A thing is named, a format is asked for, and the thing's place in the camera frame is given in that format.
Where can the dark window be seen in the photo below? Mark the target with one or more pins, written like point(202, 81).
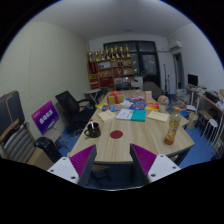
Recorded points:
point(144, 57)

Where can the black office chair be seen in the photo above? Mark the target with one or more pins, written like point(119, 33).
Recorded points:
point(77, 113)

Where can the small card stand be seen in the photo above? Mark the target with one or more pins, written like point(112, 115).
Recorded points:
point(148, 96)

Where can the wooden trophy shelf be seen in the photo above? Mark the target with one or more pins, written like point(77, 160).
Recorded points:
point(110, 67)

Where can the striped cushioned chair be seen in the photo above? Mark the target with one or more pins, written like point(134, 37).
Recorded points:
point(15, 137)

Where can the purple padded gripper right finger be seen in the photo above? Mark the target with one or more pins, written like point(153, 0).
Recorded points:
point(154, 167)

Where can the orange drink plastic bottle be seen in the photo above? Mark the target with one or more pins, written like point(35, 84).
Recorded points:
point(174, 123)

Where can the flower bouquet in cup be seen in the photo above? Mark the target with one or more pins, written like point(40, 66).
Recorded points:
point(163, 102)

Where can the black waste bin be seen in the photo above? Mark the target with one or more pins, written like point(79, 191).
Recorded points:
point(48, 146)

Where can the orange book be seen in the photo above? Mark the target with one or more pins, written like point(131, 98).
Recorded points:
point(152, 106)

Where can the teal notebook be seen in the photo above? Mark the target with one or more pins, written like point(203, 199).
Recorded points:
point(139, 115)

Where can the yellow envelope left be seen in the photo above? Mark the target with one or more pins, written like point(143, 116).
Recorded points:
point(106, 115)

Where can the yellow gift box red ribbon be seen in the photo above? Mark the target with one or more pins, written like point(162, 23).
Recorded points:
point(115, 98)

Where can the wooden side desk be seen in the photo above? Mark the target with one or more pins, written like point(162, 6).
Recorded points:
point(207, 109)

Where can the purple sign board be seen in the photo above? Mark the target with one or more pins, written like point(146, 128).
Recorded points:
point(45, 117)

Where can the computer monitor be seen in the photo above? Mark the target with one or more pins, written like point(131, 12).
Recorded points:
point(192, 80)

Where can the black chair at far end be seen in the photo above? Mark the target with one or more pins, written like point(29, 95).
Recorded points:
point(150, 85)

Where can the black mug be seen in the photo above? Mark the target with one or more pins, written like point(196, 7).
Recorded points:
point(93, 130)

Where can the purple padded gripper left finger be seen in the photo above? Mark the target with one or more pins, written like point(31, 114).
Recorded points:
point(77, 168)

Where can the white stool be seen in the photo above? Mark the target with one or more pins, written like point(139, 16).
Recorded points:
point(210, 128)

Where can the white paper booklet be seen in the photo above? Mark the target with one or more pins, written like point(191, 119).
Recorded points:
point(125, 114)

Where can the pink small box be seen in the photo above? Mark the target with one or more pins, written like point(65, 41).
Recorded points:
point(136, 99)

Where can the air conditioner unit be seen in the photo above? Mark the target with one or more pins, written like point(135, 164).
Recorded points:
point(174, 46)

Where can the red round coaster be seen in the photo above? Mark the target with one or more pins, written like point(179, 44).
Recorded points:
point(116, 134)

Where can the blue patterned book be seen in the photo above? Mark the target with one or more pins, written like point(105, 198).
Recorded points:
point(138, 106)

